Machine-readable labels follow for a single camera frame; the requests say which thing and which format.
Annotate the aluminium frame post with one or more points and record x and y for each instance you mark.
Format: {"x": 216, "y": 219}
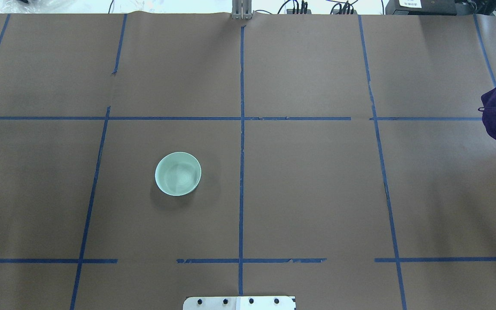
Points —
{"x": 242, "y": 10}

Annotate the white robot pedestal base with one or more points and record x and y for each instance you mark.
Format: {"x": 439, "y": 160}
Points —
{"x": 240, "y": 303}

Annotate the light green bowl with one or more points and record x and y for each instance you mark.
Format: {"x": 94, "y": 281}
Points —
{"x": 178, "y": 174}

